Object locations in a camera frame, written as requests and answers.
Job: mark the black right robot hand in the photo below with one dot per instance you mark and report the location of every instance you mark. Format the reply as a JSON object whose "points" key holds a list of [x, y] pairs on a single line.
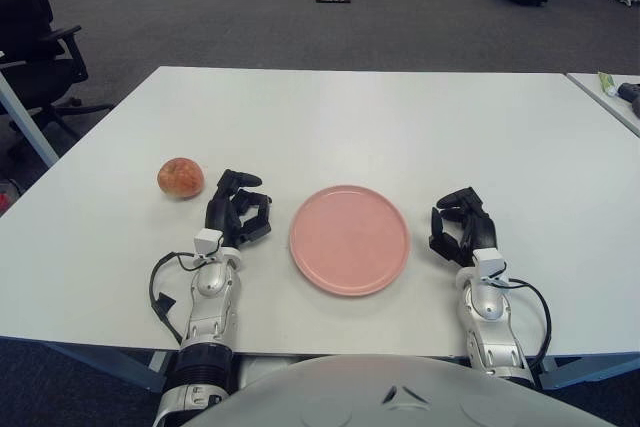
{"points": [[482, 227]]}

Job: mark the green white tube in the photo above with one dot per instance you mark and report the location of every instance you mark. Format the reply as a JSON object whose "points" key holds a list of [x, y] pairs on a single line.
{"points": [[607, 84]]}

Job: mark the black office chair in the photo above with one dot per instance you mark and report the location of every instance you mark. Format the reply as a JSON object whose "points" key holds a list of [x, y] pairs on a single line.
{"points": [[30, 47]]}

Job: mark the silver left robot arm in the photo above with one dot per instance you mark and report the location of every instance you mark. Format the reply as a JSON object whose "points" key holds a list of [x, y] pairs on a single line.
{"points": [[212, 307]]}

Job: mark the black controller with frame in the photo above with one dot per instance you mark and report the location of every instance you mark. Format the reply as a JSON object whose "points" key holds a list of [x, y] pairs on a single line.
{"points": [[630, 90]]}

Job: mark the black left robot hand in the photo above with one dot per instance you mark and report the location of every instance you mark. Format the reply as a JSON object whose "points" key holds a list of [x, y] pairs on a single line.
{"points": [[220, 212]]}

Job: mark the red yellow apple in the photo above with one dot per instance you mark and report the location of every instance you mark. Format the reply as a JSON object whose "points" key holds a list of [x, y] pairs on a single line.
{"points": [[181, 179]]}

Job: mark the small red object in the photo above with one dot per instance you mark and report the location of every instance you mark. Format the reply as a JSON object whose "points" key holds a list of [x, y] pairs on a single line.
{"points": [[4, 203]]}

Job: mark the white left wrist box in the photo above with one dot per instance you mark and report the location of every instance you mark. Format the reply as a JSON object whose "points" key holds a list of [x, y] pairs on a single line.
{"points": [[207, 241]]}

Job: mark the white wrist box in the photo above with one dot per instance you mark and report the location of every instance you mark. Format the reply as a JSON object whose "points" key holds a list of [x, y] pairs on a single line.
{"points": [[207, 241], [490, 262]]}

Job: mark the grey slanted table leg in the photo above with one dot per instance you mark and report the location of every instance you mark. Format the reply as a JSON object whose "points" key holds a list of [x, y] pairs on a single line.
{"points": [[25, 117]]}

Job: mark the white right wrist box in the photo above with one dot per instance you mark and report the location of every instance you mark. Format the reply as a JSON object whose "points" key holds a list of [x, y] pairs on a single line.
{"points": [[490, 262]]}

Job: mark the pink round plate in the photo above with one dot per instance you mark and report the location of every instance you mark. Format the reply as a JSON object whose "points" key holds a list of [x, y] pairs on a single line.
{"points": [[350, 242]]}

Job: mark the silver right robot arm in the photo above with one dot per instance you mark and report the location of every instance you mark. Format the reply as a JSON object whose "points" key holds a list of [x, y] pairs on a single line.
{"points": [[492, 327]]}

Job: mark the grey robot torso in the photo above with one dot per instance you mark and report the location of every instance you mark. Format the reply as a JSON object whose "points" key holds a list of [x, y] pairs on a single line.
{"points": [[400, 397]]}

